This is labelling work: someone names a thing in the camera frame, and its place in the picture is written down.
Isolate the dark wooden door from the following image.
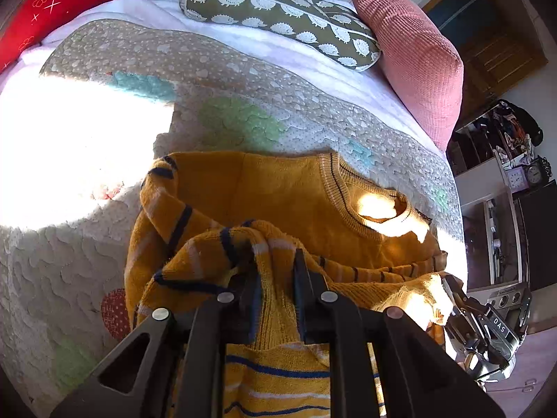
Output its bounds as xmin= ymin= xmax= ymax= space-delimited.
xmin=421 ymin=0 xmax=550 ymax=116

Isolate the red star-print pillow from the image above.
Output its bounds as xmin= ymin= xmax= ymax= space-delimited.
xmin=0 ymin=0 xmax=264 ymax=75

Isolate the dark clothes pile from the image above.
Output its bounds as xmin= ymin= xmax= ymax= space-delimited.
xmin=487 ymin=99 xmax=544 ymax=158

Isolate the white bed sheet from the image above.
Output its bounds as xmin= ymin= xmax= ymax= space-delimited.
xmin=0 ymin=0 xmax=449 ymax=163

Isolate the black round clock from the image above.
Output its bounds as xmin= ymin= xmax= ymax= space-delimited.
xmin=524 ymin=157 xmax=550 ymax=186

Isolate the yellow striped knit sweater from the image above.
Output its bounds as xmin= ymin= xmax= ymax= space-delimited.
xmin=124 ymin=150 xmax=455 ymax=418

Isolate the silver appliance with knobs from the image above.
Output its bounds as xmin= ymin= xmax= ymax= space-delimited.
xmin=485 ymin=285 xmax=532 ymax=315

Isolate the white shelf unit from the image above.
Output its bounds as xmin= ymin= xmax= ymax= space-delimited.
xmin=448 ymin=109 xmax=530 ymax=293

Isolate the green hedgehog-print pillow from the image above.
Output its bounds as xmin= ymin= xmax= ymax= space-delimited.
xmin=179 ymin=0 xmax=382 ymax=73

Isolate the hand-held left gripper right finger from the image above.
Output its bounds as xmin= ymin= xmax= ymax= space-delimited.
xmin=292 ymin=248 xmax=508 ymax=418

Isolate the pink ribbed pillow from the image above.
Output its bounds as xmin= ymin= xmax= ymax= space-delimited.
xmin=348 ymin=0 xmax=464 ymax=153

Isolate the quilted patchwork bedspread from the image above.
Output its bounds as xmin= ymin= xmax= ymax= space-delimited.
xmin=0 ymin=18 xmax=468 ymax=405

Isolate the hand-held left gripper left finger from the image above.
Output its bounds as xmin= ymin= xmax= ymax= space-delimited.
xmin=50 ymin=269 xmax=262 ymax=418

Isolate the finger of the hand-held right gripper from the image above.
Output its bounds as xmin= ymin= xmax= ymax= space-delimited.
xmin=441 ymin=273 xmax=469 ymax=315

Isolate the purple square clock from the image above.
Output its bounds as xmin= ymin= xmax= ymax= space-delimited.
xmin=505 ymin=166 xmax=528 ymax=193

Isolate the black cabinet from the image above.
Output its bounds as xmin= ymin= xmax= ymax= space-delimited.
xmin=516 ymin=180 xmax=557 ymax=293

